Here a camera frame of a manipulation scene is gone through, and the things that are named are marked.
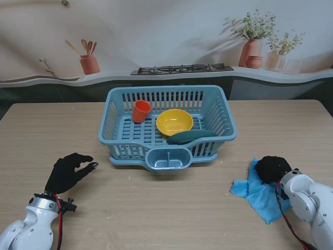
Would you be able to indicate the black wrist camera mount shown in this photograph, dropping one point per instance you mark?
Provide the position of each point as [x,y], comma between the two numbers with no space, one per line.
[283,194]
[69,205]

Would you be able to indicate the blue cleaning cloth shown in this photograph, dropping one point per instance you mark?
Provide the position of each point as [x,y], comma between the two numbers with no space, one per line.
[260,198]

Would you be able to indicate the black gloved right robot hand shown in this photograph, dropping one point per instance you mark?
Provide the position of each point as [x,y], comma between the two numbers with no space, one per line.
[271,169]

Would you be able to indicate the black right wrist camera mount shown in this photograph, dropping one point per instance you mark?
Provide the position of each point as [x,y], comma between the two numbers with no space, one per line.
[283,194]

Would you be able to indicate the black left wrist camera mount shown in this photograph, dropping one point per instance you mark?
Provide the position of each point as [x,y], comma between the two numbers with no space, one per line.
[69,205]

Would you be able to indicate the yellow plastic plate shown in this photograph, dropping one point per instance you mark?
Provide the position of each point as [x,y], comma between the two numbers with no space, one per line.
[174,122]

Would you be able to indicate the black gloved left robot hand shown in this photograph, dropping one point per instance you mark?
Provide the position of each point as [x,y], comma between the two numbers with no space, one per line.
[66,174]

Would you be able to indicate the printed kitchen backdrop banner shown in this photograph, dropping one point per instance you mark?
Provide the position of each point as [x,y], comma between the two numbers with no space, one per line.
[166,31]

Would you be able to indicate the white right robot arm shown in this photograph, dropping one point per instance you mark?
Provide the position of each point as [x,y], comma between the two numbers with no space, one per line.
[309,203]

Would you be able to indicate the light blue plastic dish basket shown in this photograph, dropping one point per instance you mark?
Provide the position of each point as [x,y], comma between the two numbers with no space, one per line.
[221,114]

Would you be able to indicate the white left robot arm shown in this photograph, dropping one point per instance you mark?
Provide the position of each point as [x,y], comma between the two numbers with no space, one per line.
[28,226]

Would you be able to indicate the teal plastic plate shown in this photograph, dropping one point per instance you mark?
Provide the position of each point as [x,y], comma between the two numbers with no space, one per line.
[187,137]

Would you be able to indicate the orange plastic cup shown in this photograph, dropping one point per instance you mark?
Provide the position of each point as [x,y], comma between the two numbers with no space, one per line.
[141,112]

